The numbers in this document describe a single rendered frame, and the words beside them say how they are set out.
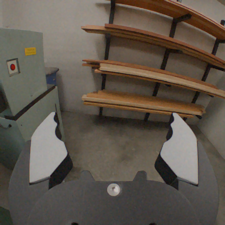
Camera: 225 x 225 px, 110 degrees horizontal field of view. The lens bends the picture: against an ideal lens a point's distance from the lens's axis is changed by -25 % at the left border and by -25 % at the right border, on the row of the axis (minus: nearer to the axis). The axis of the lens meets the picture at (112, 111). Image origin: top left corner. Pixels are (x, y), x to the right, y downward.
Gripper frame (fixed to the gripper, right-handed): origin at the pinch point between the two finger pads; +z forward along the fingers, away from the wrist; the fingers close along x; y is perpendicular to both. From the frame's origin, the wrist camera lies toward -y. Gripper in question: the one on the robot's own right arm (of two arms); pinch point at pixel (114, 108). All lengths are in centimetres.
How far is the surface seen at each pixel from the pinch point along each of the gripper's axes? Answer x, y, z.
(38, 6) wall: -123, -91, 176
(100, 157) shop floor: -18, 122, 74
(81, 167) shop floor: -41, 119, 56
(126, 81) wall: 22, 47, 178
